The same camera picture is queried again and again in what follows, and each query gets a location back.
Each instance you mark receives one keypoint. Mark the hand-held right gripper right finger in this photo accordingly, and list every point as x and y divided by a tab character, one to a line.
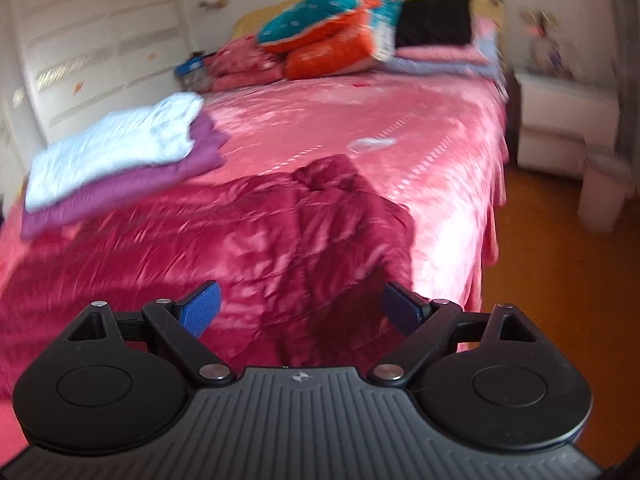
402	307

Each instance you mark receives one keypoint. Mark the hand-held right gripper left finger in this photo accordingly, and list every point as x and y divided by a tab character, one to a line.
200	307

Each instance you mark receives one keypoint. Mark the magenta down jacket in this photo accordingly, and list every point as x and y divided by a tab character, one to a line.
200	240

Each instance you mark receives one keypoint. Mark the purple folded garment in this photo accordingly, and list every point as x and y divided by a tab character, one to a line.
205	145

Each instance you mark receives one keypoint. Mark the pink printed blanket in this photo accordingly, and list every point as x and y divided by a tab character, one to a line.
425	135

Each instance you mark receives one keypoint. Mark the white folded garment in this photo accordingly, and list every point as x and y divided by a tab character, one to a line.
115	150

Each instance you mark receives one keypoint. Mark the pink trash bin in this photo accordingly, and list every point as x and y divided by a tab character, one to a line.
602	195

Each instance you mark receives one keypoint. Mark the blue box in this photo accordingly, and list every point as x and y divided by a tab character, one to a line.
191	70

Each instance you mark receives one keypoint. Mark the white nightstand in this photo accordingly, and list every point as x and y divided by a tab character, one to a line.
560	125

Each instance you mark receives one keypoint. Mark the lavender folded blanket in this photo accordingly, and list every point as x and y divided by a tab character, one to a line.
440	67

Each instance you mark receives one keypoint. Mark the pink patterned pillow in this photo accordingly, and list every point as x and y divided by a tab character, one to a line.
245	65

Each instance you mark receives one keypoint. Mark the pink cartoon folded blanket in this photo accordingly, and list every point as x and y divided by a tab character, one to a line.
450	54

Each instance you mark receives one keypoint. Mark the white wardrobe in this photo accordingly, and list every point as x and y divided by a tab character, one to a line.
90	50

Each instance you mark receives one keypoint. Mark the black cushion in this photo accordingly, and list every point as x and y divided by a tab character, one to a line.
432	22

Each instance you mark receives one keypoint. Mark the teal orange printed quilt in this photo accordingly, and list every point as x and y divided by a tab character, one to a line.
330	25

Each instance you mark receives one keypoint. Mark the framed photo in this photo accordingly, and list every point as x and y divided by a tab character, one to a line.
547	50

